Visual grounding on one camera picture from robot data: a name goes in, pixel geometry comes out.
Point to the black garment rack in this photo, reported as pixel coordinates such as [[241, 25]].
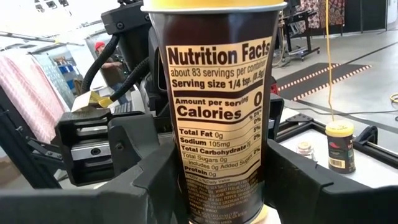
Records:
[[301, 34]]

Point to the cork-stoppered glass saffron jar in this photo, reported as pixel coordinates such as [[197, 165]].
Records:
[[306, 151]]

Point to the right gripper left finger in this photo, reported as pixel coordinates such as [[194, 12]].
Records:
[[93, 208]]

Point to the grey patterned cloth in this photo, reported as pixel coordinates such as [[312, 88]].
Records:
[[53, 77]]

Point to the black orange-striped floor mat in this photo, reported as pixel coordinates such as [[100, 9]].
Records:
[[314, 79]]

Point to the yellow-lid brown spice can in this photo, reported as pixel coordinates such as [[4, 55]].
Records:
[[217, 124], [340, 152]]

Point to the red object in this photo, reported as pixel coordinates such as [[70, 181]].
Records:
[[274, 88]]

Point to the dark patterned cloth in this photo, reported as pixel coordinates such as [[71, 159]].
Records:
[[335, 12]]

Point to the pink checked cloth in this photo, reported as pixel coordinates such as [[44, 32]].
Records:
[[28, 96]]

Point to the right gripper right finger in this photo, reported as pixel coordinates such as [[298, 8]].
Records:
[[311, 202]]

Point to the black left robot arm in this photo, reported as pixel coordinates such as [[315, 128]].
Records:
[[130, 21]]

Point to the person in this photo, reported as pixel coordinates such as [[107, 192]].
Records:
[[109, 71]]

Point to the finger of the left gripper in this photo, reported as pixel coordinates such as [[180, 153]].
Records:
[[276, 115], [130, 140]]

